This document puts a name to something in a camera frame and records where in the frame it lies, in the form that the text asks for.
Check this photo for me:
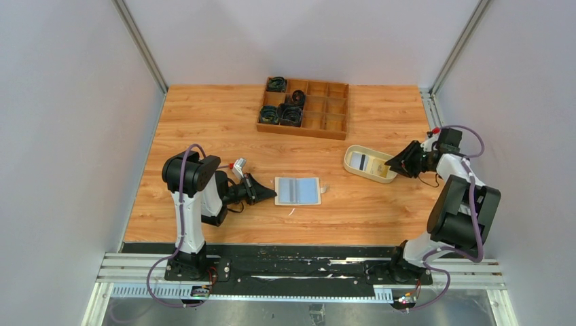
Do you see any aluminium frame rail front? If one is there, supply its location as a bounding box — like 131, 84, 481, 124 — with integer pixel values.
83, 253, 518, 325

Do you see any white card with stripe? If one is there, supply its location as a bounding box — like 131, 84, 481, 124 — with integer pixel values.
349, 151, 370, 171

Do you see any black coiled belt top-left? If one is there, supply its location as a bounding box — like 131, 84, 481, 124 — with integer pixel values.
266, 76, 287, 93

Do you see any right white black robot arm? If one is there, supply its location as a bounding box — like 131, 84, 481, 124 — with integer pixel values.
385, 125, 501, 283

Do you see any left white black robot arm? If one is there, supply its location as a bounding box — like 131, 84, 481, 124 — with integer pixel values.
162, 149, 277, 280

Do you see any wooden compartment tray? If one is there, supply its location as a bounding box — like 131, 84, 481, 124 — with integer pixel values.
256, 77, 349, 141

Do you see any aluminium corner post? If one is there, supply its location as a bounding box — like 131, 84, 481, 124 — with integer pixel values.
111, 0, 169, 96
429, 0, 492, 97

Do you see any left aluminium corner post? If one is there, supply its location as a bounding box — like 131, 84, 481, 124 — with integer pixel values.
111, 0, 169, 96

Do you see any right aluminium corner post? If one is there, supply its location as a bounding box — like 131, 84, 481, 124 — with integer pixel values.
429, 0, 492, 97

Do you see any white leather card holder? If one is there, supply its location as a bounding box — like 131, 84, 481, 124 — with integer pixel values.
274, 177, 323, 206

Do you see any dark coiled belt bottom-left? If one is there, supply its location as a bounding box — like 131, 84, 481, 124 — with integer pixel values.
259, 105, 280, 125

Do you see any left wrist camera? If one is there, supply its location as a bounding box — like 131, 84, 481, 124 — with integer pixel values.
229, 158, 247, 180

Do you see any black coiled belt middle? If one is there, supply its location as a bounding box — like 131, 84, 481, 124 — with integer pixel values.
291, 90, 306, 106

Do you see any beige plate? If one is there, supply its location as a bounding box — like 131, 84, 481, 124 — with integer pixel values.
343, 145, 398, 184

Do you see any yellow beige card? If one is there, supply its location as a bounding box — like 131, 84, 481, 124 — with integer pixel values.
370, 158, 389, 178

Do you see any black coiled belt bottom-middle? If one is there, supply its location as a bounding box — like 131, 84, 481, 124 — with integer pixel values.
278, 103, 303, 127

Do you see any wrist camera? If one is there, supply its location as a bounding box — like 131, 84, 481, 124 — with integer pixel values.
229, 158, 247, 180
421, 127, 442, 152

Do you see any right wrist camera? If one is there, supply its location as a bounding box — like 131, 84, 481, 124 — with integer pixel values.
421, 127, 442, 152

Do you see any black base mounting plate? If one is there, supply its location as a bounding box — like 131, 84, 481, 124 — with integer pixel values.
100, 242, 492, 303

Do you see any right side aluminium rail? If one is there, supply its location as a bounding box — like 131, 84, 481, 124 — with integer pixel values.
419, 88, 484, 258

